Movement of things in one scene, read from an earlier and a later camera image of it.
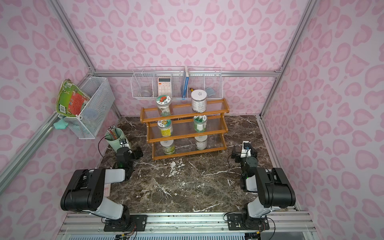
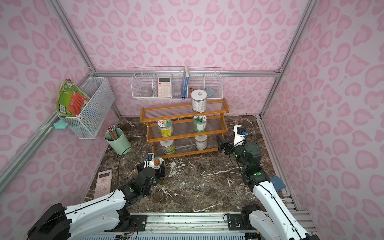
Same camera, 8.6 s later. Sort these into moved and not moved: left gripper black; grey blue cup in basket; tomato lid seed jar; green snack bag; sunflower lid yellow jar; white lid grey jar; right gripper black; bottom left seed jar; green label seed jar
Moved: tomato lid seed jar; left gripper black; right gripper black
Not moved: sunflower lid yellow jar; white lid grey jar; green label seed jar; grey blue cup in basket; bottom left seed jar; green snack bag
